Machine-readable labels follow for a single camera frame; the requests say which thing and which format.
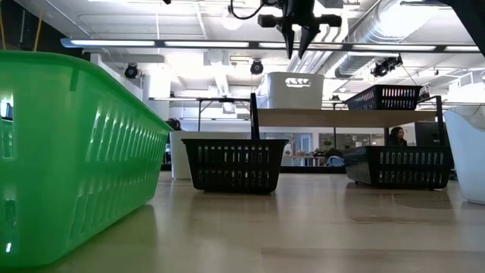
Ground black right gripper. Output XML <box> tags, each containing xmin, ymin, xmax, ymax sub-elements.
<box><xmin>257</xmin><ymin>0</ymin><xmax>343</xmax><ymax>60</ymax></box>

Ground white plastic bin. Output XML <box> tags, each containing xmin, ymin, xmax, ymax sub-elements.
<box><xmin>256</xmin><ymin>71</ymin><xmax>326</xmax><ymax>111</ymax></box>
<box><xmin>170</xmin><ymin>130</ymin><xmax>249</xmax><ymax>180</ymax></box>
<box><xmin>443</xmin><ymin>109</ymin><xmax>485</xmax><ymax>206</ymax></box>

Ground black slotted plastic basket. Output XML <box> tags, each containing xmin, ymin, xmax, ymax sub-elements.
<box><xmin>344</xmin><ymin>84</ymin><xmax>423</xmax><ymax>111</ymax></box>
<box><xmin>342</xmin><ymin>146</ymin><xmax>454</xmax><ymax>190</ymax></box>
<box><xmin>180</xmin><ymin>138</ymin><xmax>289</xmax><ymax>193</ymax></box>

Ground green slotted plastic basket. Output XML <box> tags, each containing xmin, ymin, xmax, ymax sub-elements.
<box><xmin>0</xmin><ymin>50</ymin><xmax>174</xmax><ymax>270</ymax></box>

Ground wooden shelf with black legs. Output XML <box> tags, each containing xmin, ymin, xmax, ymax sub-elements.
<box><xmin>249</xmin><ymin>93</ymin><xmax>445</xmax><ymax>149</ymax></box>

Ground round white ceiling lamp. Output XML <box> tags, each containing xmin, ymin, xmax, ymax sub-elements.
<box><xmin>221</xmin><ymin>11</ymin><xmax>243</xmax><ymax>32</ymax></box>

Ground black ceiling spotlight cluster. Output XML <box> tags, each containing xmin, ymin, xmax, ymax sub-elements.
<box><xmin>370</xmin><ymin>55</ymin><xmax>404</xmax><ymax>79</ymax></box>

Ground blue white round object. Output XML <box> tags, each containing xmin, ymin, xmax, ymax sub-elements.
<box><xmin>325</xmin><ymin>155</ymin><xmax>346</xmax><ymax>168</ymax></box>

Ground person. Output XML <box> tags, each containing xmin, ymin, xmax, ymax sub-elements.
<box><xmin>388</xmin><ymin>127</ymin><xmax>408</xmax><ymax>147</ymax></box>

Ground black cabinet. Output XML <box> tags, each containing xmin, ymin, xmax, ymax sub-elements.
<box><xmin>415</xmin><ymin>121</ymin><xmax>440</xmax><ymax>147</ymax></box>

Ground long ceiling light strip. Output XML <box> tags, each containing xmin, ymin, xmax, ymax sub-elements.
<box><xmin>60</xmin><ymin>37</ymin><xmax>485</xmax><ymax>53</ymax></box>

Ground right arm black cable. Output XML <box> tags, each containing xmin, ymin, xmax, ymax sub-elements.
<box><xmin>229</xmin><ymin>0</ymin><xmax>282</xmax><ymax>21</ymax></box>

